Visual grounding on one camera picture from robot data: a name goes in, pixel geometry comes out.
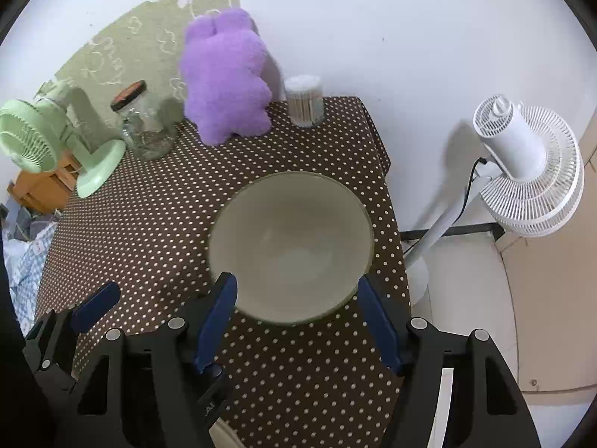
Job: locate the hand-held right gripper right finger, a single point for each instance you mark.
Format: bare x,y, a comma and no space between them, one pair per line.
380,326

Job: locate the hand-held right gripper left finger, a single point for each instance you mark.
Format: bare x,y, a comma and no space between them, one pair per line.
217,322

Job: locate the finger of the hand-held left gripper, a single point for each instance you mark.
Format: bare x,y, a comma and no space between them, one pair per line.
212,401
95,308

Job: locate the yellow floral plate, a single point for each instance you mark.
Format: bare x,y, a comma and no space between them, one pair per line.
226,436

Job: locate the floral ceramic bowl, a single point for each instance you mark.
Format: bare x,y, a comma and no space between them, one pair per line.
289,242

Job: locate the blue checked blanket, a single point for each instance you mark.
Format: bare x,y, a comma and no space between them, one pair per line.
28,266

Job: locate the brown polka dot tablecloth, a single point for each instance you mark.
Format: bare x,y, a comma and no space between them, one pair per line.
140,224

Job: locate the wooden chair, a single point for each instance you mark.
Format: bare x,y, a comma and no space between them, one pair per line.
42,191

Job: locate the black baseboard strip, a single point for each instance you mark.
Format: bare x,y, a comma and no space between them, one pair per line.
466,231

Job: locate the green desk fan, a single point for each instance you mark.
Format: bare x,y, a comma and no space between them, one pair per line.
28,144

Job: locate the glass jar with lid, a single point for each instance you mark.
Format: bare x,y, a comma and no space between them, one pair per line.
144,126

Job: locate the white standing fan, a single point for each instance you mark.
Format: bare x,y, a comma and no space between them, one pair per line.
517,149

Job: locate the toothpick holder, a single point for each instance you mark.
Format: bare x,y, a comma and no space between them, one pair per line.
304,102

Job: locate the purple plush toy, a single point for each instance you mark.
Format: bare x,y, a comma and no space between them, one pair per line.
224,79

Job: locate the green patterned wall cloth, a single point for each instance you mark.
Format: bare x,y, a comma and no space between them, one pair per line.
130,42

